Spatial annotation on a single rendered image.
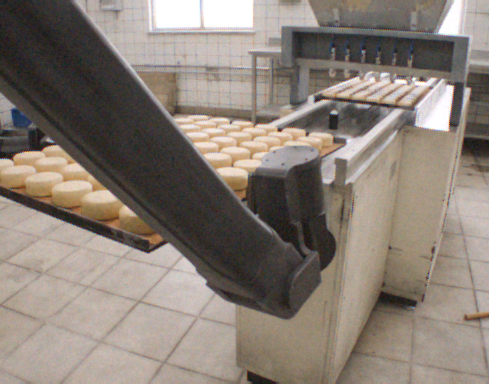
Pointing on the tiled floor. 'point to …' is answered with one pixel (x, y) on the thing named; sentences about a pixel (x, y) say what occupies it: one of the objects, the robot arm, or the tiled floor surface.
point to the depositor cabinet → (417, 194)
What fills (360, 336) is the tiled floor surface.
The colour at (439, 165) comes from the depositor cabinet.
